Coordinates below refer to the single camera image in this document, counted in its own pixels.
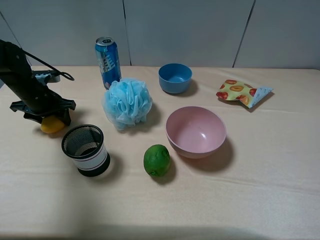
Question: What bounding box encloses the black mesh pen holder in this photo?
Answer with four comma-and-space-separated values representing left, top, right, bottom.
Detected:
61, 124, 111, 178

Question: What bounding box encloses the fruit print snack packet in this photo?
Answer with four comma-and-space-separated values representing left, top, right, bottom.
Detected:
216, 79, 273, 109

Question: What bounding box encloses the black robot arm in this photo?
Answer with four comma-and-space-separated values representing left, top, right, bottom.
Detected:
0, 40, 76, 126

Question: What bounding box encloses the yellow mango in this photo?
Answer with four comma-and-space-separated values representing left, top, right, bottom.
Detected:
40, 115, 65, 134

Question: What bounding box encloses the blue mesh bath sponge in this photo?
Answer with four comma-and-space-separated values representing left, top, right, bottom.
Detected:
102, 78, 153, 131

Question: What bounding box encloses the blue beverage can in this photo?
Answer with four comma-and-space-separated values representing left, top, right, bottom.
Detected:
95, 36, 122, 90

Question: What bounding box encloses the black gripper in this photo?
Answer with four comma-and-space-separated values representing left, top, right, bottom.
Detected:
9, 94, 76, 126

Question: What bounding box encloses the black cable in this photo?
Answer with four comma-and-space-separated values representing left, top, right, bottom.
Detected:
22, 49, 75, 82

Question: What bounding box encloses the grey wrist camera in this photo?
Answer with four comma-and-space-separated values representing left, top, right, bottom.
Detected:
31, 70, 61, 86

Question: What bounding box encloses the blue plastic bowl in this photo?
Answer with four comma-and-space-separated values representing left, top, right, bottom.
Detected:
158, 63, 193, 94

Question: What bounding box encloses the green lime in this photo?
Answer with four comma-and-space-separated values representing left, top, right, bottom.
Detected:
143, 144, 171, 177

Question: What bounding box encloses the pink plastic bowl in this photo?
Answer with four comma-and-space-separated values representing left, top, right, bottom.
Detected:
165, 106, 227, 159

